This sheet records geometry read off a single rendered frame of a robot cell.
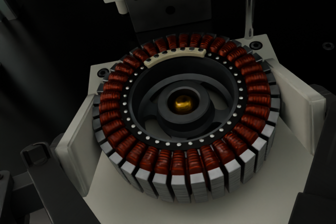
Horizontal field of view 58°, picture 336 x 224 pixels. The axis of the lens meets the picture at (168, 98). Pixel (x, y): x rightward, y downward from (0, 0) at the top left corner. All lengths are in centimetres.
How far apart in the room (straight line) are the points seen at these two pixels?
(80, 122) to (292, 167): 12
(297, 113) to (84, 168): 11
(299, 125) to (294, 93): 2
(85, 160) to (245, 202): 9
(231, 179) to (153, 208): 5
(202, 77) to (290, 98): 7
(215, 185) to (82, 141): 7
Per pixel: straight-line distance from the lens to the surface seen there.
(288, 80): 17
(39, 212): 23
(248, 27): 25
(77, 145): 16
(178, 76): 21
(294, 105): 17
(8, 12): 39
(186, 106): 18
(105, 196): 20
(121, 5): 30
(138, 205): 19
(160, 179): 16
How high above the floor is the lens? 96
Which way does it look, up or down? 51 degrees down
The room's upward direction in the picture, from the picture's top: 15 degrees counter-clockwise
